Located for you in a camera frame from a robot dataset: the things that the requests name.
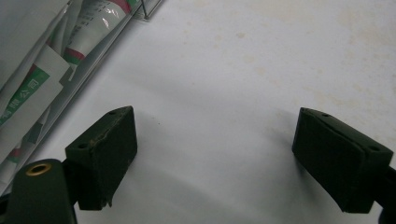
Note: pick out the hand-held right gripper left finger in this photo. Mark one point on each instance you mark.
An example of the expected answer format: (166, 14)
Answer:
(102, 161)

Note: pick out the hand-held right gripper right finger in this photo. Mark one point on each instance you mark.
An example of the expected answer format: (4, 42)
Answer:
(336, 155)

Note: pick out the clear plastic storage box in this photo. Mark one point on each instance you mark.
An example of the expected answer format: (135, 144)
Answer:
(46, 90)

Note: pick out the white green medicine carton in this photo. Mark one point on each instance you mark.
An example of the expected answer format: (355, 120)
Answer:
(28, 93)

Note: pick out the white ointment tube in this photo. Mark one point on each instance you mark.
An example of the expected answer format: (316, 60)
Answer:
(93, 28)

